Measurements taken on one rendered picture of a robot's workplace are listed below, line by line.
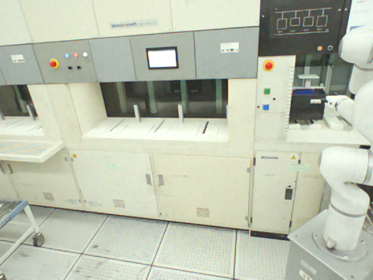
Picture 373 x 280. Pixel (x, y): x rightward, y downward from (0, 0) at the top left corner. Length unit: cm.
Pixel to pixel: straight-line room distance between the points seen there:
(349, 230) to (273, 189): 87
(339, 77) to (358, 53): 168
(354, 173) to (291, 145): 80
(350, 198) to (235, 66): 92
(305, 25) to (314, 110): 59
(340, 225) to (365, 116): 42
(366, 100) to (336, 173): 26
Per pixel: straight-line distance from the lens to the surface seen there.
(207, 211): 211
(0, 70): 238
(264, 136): 172
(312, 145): 178
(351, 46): 95
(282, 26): 156
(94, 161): 219
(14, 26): 219
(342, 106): 138
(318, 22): 158
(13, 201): 242
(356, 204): 109
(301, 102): 187
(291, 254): 130
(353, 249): 125
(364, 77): 120
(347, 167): 100
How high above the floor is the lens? 163
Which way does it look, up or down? 26 degrees down
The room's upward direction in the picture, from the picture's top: 5 degrees counter-clockwise
